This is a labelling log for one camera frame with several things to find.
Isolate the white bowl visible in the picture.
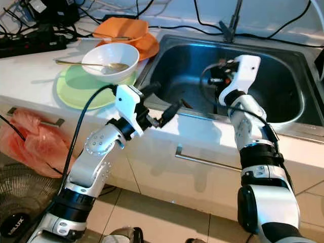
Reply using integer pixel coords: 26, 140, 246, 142
82, 43, 140, 84

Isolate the stainless steel sink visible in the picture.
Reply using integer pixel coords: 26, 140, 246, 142
134, 33, 324, 141

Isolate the orange plate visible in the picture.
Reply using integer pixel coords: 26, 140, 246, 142
96, 31, 160, 62

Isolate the gold spoon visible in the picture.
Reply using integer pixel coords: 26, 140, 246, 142
56, 60, 130, 72

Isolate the grey metal faucet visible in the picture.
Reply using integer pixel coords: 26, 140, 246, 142
218, 0, 245, 44

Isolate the orange bowl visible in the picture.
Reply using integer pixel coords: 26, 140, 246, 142
93, 18, 149, 44

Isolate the metal utensil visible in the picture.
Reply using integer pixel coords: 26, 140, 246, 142
78, 34, 128, 42

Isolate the green plate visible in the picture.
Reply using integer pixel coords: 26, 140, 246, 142
56, 65, 137, 110

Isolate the black power strip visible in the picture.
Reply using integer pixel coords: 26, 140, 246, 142
0, 34, 68, 58

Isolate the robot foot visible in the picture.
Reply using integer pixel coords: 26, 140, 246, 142
100, 227, 146, 243

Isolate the black power adapter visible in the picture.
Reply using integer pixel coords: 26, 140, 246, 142
30, 0, 82, 25

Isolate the pink plastic bag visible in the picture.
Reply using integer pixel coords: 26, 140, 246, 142
0, 107, 77, 179

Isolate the grey metal fan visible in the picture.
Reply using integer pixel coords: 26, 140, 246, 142
0, 162, 64, 243

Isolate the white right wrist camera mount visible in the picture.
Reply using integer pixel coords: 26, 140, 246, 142
225, 54, 262, 98

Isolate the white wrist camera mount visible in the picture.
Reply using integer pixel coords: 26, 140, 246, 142
115, 85, 150, 137
225, 54, 262, 98

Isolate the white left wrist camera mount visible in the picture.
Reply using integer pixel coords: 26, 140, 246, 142
115, 85, 150, 137

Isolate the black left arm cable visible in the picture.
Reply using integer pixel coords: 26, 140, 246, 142
58, 84, 118, 198

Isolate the long metal cabinet handle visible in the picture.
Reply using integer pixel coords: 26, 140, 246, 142
175, 146, 244, 173

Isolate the black power cable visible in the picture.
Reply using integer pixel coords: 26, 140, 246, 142
192, 0, 222, 31

